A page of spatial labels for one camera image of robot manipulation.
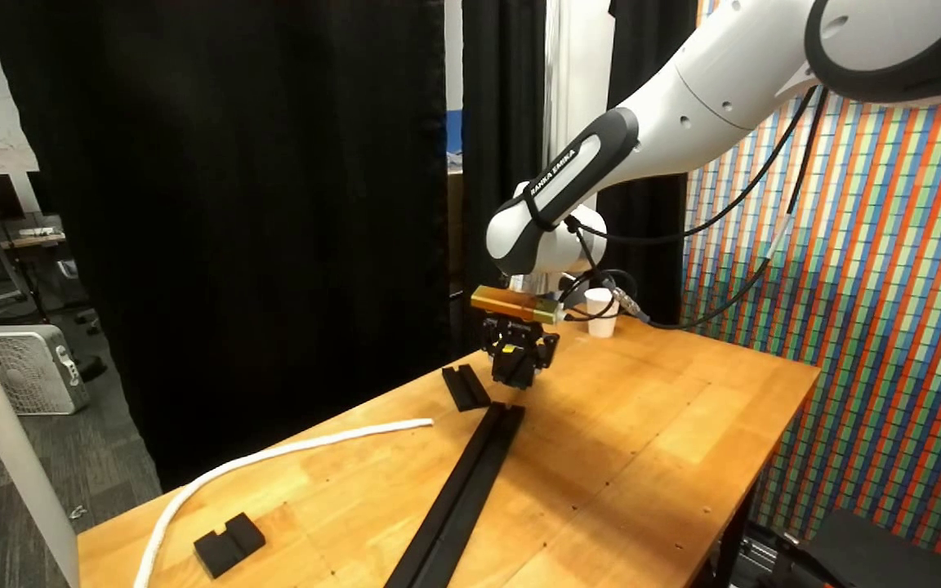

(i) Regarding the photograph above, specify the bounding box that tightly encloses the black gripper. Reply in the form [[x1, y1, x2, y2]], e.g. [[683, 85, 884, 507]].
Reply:
[[482, 315, 559, 389]]

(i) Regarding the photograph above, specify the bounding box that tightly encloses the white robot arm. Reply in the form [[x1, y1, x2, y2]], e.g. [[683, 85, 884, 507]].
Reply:
[[482, 0, 941, 276]]

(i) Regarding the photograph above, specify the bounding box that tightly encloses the white paper cup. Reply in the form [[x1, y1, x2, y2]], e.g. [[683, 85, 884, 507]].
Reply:
[[584, 287, 621, 341]]

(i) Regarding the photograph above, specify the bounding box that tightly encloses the long black track piece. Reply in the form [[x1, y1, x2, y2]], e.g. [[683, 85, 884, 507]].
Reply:
[[385, 487, 481, 588]]

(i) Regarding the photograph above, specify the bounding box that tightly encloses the white flexible tube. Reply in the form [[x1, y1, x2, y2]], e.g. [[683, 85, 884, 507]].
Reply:
[[132, 420, 434, 588]]

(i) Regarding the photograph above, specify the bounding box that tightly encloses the black curtain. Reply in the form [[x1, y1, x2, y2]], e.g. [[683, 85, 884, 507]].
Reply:
[[0, 0, 447, 487]]

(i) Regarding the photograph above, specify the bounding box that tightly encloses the colourful patterned panel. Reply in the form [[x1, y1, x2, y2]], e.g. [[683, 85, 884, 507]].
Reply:
[[683, 100, 941, 557]]

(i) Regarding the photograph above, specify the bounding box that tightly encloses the small black block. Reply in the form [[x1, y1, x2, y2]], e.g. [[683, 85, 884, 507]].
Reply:
[[192, 513, 266, 580]]

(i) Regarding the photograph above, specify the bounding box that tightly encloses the grey box on floor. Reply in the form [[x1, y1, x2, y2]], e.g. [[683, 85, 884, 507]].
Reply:
[[0, 323, 89, 420]]

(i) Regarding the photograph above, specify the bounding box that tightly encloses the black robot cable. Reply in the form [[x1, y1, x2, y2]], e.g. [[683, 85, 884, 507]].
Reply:
[[555, 85, 832, 330]]

